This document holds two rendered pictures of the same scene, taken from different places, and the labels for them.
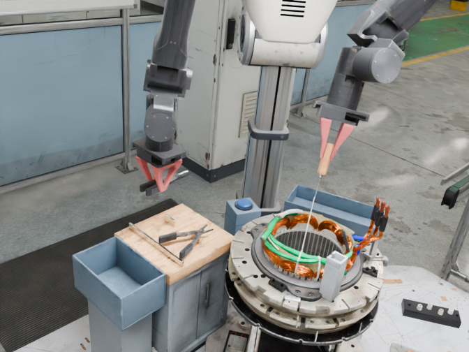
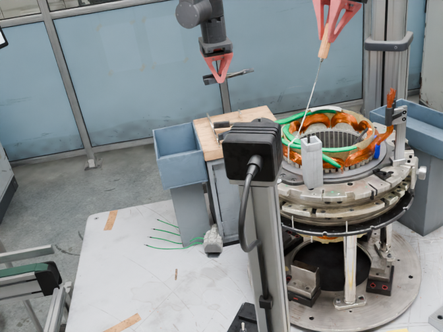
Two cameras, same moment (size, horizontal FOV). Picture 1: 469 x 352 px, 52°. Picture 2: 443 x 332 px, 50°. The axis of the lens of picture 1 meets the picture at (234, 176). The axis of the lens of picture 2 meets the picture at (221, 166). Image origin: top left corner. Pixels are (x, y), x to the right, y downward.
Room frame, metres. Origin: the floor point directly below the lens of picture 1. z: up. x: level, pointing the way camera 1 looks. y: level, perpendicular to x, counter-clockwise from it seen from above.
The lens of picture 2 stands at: (0.08, -0.58, 1.58)
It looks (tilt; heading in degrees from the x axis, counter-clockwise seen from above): 30 degrees down; 44
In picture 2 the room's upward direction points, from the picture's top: 9 degrees counter-clockwise
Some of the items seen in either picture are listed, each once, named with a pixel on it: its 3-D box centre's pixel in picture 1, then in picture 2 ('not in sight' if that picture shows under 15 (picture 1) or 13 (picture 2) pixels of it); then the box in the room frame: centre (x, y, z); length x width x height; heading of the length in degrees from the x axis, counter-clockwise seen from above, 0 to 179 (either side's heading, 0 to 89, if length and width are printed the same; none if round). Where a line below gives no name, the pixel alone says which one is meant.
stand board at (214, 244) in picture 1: (176, 239); (238, 131); (0.88, 0.11, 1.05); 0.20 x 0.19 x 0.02; 140
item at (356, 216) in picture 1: (326, 248); (422, 173); (1.08, -0.27, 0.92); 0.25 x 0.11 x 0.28; 69
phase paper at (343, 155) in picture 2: not in sight; (342, 156); (0.77, -0.23, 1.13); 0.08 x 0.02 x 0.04; 143
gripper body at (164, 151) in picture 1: (159, 137); (213, 31); (0.89, 0.16, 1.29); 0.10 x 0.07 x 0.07; 51
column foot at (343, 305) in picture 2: not in sight; (349, 301); (0.73, -0.26, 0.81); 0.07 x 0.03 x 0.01; 135
